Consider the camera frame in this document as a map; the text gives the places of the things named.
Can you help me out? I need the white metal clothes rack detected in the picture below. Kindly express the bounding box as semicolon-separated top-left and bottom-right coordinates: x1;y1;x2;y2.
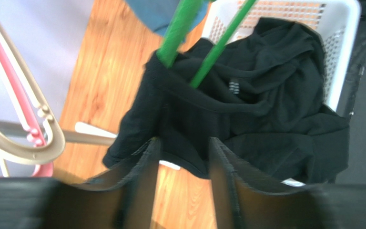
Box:
0;121;118;146

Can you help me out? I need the blue ribbed tank top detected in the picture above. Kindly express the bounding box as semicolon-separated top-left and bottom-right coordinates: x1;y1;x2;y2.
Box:
125;0;210;37

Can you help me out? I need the white plastic laundry basket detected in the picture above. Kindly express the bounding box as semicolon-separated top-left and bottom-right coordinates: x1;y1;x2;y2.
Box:
158;10;356;183

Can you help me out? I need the green hanger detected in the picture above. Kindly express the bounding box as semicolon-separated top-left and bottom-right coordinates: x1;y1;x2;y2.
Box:
156;0;257;89

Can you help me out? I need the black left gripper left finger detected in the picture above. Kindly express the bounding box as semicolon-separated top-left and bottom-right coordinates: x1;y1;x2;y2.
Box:
0;138;161;229

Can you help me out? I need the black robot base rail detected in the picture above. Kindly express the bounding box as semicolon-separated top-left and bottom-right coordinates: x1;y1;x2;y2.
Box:
335;0;366;185

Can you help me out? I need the beige hanger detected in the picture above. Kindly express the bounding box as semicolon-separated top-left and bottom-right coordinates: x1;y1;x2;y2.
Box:
0;0;66;166

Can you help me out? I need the pink plastic hanger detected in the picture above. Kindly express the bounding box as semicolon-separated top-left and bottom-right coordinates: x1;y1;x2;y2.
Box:
0;9;54;177

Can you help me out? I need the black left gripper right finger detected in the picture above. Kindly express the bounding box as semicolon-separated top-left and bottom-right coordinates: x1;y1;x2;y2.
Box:
208;137;366;229

